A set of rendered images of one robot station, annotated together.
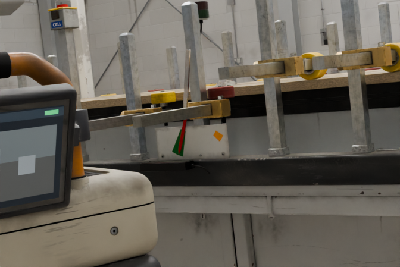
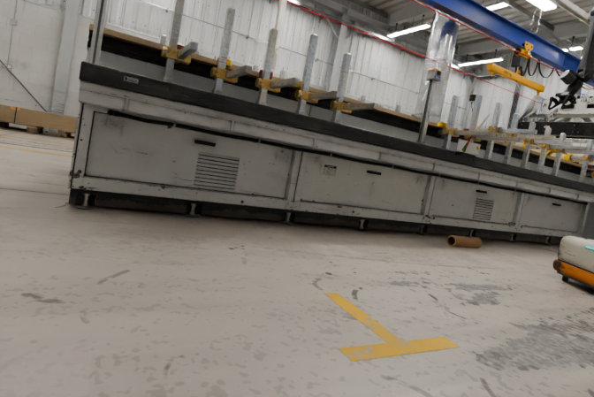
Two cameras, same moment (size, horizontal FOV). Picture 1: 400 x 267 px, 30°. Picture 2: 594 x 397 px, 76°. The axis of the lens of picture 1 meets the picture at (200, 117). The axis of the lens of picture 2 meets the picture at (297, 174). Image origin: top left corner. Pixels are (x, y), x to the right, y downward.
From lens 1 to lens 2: 381 cm
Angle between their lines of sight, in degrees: 63
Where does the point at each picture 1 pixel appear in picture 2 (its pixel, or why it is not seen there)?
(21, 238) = not seen: outside the picture
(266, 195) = (480, 172)
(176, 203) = (451, 170)
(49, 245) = not seen: outside the picture
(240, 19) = (18, 38)
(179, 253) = (407, 191)
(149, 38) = not seen: outside the picture
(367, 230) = (467, 188)
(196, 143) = (470, 148)
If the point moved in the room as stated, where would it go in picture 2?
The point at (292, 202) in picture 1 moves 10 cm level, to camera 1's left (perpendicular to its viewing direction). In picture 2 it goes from (484, 176) to (484, 176)
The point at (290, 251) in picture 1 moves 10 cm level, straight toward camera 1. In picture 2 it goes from (445, 194) to (457, 196)
